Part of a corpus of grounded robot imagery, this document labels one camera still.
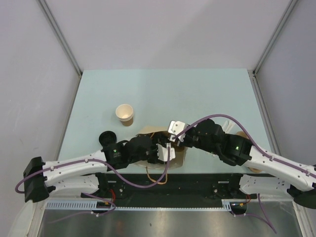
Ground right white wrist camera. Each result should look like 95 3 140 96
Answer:
167 120 189 142

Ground stack of brown paper cups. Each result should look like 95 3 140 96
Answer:
115 104 134 126

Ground left aluminium frame post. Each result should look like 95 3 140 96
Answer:
36 0 83 78

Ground white wrapped straw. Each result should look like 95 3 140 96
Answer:
222 120 235 133

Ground right aluminium frame post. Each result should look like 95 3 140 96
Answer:
252 0 300 77

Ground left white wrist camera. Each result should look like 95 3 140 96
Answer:
157 143 176 162

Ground brown paper takeout bag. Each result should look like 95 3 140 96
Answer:
135 126 187 183

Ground white slotted cable duct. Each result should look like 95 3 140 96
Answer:
45 200 113 210

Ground stack of black lids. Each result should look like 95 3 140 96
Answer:
98 131 117 147

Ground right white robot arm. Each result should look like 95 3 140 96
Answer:
168 118 316 209

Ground aluminium frame post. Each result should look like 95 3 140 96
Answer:
252 0 300 77
36 0 83 78

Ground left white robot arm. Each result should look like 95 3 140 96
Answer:
15 136 175 203

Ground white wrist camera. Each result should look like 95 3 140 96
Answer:
167 120 189 142
157 143 176 162

